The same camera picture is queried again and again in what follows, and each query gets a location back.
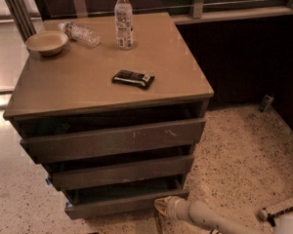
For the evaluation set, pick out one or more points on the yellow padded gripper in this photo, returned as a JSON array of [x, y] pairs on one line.
[[177, 206]]

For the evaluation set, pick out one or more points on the drawer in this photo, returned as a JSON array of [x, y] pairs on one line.
[[126, 172], [122, 197], [51, 149]]

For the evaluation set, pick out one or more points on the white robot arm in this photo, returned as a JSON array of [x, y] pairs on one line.
[[198, 213]]

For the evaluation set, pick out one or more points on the brown drawer cabinet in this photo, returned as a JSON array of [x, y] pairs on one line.
[[72, 92]]

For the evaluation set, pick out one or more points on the blue tape piece lower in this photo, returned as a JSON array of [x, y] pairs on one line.
[[68, 204]]

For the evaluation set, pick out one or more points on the blue tape piece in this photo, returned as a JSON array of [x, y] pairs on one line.
[[48, 182], [68, 204]]

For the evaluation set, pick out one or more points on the blue tape piece upper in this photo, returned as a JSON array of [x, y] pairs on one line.
[[48, 182]]

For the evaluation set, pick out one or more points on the black snack packet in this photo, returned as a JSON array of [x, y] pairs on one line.
[[131, 78]]

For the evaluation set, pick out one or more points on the small dark floor object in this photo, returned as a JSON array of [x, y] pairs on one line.
[[265, 103]]

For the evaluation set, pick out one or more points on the lying clear water bottle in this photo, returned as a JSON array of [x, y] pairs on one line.
[[80, 33]]

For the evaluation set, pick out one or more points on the upright clear water bottle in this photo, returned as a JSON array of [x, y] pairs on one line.
[[123, 12]]

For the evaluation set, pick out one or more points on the beige bowl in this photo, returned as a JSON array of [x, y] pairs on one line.
[[47, 43]]

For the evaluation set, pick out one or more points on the metal railing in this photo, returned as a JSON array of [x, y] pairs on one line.
[[198, 2]]

